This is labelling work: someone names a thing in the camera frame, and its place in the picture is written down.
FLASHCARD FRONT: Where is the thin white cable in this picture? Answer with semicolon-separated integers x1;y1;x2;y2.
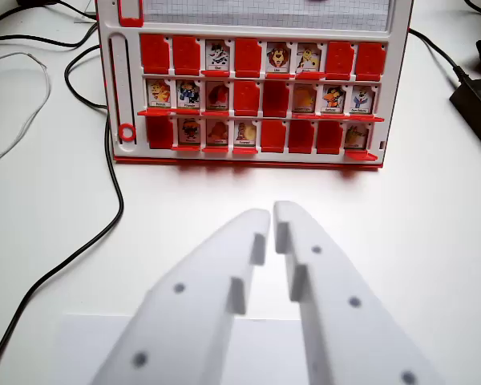
0;51;51;162

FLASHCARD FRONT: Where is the long black cable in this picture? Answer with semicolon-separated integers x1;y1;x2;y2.
0;44;125;380

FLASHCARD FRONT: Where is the black adapter cable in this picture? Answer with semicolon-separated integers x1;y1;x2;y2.
407;28;472;83

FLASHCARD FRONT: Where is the red and white game board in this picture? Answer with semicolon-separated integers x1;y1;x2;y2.
95;0;413;172

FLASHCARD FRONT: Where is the black power adapter box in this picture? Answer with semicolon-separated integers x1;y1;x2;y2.
448;75;481;161

